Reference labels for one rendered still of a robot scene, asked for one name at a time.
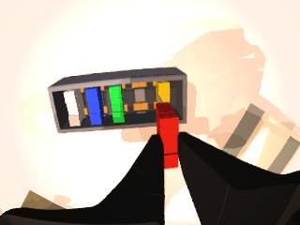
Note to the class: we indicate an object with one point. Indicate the red fuse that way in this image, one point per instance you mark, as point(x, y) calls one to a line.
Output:
point(168, 128)

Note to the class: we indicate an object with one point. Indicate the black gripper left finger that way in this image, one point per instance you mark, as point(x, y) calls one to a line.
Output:
point(137, 200)

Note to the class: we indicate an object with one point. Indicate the green fuse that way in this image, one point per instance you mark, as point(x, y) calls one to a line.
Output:
point(116, 96)

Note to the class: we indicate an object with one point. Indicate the yellow fuse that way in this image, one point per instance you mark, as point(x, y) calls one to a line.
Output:
point(163, 91)

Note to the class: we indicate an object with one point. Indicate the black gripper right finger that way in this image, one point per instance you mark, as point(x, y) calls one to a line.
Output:
point(228, 191)

